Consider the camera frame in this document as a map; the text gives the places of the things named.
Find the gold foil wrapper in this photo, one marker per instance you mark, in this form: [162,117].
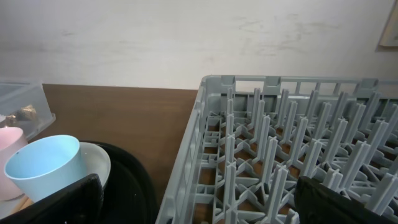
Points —
[27,113]

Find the clear plastic waste bin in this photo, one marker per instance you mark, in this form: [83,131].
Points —
[15,95]

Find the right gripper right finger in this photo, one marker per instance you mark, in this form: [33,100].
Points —
[317,204]

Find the blue cup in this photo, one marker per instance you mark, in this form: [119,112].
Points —
[46,166]

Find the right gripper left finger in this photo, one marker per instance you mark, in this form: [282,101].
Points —
[79,202]

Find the picture frame on wall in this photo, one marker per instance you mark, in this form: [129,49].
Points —
[389,34]

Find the round black serving tray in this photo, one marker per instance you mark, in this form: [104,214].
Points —
[129,195]

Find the wooden chopstick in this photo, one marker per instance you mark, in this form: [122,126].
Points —
[24,202]

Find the grey dishwasher rack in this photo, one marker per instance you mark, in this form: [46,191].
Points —
[249,139]

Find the grey plate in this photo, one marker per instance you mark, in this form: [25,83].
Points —
[97,162]

